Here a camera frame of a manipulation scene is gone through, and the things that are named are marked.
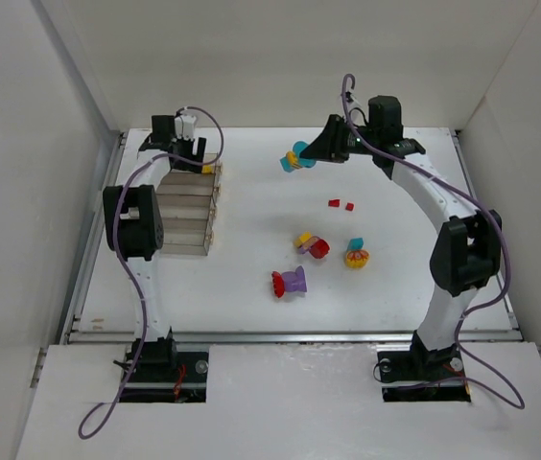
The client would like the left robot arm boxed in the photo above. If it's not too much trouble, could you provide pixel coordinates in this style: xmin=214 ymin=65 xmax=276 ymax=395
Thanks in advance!
xmin=103 ymin=110 xmax=205 ymax=383

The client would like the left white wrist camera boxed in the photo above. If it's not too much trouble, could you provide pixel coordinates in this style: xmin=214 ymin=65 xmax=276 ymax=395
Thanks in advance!
xmin=174 ymin=113 xmax=198 ymax=141

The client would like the purple cable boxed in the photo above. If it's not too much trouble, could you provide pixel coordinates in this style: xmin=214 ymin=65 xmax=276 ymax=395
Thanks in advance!
xmin=78 ymin=105 xmax=224 ymax=441
xmin=341 ymin=73 xmax=526 ymax=410

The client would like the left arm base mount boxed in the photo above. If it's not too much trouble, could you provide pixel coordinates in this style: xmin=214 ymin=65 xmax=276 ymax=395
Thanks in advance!
xmin=119 ymin=340 xmax=209 ymax=403

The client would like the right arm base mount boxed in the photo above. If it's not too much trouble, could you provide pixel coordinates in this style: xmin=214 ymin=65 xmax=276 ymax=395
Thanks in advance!
xmin=373 ymin=350 xmax=471 ymax=403

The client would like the clear acrylic bin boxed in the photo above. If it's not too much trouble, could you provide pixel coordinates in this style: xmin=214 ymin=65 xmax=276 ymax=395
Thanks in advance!
xmin=157 ymin=173 xmax=220 ymax=196
xmin=157 ymin=195 xmax=216 ymax=220
xmin=161 ymin=218 xmax=214 ymax=257
xmin=169 ymin=153 xmax=222 ymax=174

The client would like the red rounded lego brick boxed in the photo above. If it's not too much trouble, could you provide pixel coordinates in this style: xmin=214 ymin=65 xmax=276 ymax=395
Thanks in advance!
xmin=309 ymin=239 xmax=330 ymax=260

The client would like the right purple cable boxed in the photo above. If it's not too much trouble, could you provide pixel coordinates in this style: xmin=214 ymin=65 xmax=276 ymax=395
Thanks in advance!
xmin=341 ymin=73 xmax=526 ymax=410

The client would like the purple lego vase piece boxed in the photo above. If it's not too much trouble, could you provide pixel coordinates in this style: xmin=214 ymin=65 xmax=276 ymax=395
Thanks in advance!
xmin=281 ymin=265 xmax=307 ymax=293

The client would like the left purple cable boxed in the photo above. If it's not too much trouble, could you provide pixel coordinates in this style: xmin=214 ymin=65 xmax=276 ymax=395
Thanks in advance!
xmin=78 ymin=105 xmax=224 ymax=441

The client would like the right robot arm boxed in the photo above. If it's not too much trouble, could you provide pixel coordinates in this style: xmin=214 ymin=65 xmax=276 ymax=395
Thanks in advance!
xmin=293 ymin=95 xmax=501 ymax=369

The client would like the aluminium frame rail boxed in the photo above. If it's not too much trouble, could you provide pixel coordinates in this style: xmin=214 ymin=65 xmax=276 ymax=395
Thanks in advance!
xmin=61 ymin=330 xmax=523 ymax=344

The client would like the teal round lego brick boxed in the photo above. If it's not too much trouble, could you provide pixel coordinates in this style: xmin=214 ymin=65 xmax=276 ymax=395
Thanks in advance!
xmin=278 ymin=140 xmax=317 ymax=173

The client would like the yellow flower lego disc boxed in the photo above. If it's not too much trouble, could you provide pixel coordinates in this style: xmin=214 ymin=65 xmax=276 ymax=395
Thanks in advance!
xmin=344 ymin=249 xmax=370 ymax=269

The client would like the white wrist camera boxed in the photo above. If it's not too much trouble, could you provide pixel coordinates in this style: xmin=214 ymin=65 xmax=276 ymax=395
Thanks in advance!
xmin=174 ymin=113 xmax=198 ymax=141
xmin=345 ymin=92 xmax=366 ymax=121

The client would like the teal square lego brick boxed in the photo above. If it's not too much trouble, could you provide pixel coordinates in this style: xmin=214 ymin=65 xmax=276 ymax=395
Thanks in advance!
xmin=347 ymin=238 xmax=364 ymax=251

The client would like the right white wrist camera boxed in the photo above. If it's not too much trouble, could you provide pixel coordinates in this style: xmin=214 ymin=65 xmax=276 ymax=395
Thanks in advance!
xmin=345 ymin=92 xmax=366 ymax=121

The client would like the yellow striped lego brick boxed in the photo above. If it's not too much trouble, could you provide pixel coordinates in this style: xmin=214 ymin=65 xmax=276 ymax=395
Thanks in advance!
xmin=283 ymin=151 xmax=301 ymax=171

